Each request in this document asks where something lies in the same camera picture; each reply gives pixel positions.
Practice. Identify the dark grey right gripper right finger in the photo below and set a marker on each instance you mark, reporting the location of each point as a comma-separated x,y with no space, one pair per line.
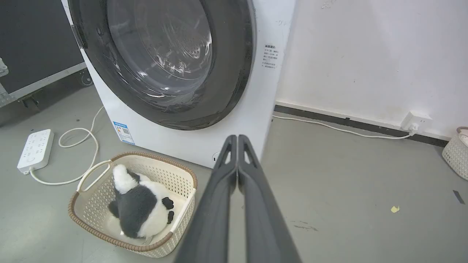
265,219

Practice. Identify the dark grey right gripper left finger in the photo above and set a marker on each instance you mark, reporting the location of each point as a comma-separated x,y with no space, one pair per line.
210,215

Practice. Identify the white front-load washing machine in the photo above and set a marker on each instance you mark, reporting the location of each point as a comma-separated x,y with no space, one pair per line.
252,109

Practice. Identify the dark round washing machine door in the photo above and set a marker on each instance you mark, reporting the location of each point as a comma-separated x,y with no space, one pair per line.
161,58

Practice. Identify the cream plastic laundry basket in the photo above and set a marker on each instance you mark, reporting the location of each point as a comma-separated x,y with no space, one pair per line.
161,175

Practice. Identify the black and white plush panda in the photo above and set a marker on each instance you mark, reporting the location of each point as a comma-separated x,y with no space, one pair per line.
140,206

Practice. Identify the yellow paper scrap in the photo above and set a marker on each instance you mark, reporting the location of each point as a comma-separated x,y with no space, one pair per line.
394,209

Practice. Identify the white power strip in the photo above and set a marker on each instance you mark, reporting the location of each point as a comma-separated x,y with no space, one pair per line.
36,149

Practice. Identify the black tape strip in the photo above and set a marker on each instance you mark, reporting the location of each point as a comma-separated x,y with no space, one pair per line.
458,197

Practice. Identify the white woven basket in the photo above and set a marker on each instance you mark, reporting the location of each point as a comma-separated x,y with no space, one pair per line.
457,153

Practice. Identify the black flight case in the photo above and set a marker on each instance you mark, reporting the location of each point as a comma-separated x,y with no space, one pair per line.
33,44

